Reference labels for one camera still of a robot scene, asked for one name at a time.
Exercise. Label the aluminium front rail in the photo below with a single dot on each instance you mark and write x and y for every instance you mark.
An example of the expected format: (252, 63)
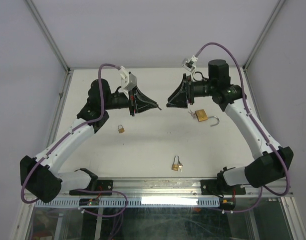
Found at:
(163, 186)

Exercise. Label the grey slotted cable duct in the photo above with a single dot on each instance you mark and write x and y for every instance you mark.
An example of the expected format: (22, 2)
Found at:
(133, 202)

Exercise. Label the left aluminium frame post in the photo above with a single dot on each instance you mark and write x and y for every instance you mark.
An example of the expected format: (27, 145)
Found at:
(32, 8)

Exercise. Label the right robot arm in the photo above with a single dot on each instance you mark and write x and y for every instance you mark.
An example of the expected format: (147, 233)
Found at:
(271, 160)

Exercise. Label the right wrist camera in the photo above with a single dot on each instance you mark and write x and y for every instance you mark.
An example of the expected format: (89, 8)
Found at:
(190, 65)

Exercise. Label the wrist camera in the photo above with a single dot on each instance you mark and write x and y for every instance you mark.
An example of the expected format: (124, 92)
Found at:
(190, 65)
(128, 80)

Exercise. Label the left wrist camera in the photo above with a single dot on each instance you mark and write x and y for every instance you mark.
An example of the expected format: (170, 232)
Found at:
(128, 80)

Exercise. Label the aluminium frame post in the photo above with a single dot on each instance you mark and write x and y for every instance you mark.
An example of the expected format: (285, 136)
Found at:
(264, 32)
(32, 8)

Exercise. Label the right aluminium frame post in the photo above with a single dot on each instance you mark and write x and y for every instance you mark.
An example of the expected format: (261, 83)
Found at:
(264, 32)

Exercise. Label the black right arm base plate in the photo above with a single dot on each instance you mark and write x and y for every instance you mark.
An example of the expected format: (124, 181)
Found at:
(217, 188)

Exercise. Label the small brass padlock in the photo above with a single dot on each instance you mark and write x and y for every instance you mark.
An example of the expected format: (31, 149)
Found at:
(121, 129)

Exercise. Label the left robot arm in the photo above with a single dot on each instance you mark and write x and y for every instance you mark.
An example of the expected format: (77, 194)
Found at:
(40, 175)

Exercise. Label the brass padlock with keys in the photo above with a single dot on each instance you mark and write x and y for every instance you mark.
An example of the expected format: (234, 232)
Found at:
(175, 164)

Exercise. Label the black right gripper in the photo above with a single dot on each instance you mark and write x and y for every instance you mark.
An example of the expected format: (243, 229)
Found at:
(184, 92)

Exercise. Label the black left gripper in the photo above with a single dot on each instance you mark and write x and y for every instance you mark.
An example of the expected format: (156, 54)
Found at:
(141, 108)

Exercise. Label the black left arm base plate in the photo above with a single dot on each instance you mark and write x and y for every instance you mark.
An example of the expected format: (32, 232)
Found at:
(96, 188)

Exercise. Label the large brass padlock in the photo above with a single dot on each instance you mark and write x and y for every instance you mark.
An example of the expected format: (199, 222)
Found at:
(201, 116)

